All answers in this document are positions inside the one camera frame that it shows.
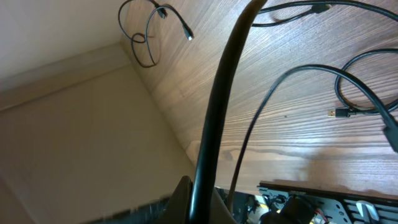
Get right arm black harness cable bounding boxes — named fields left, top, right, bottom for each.
left=188, top=0, right=269, bottom=224

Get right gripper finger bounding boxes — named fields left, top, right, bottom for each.
left=87, top=176, right=236, bottom=224

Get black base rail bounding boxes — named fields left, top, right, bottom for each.
left=214, top=182, right=398, bottom=224

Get black cable gold plugs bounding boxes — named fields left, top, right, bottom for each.
left=226, top=49, right=397, bottom=212

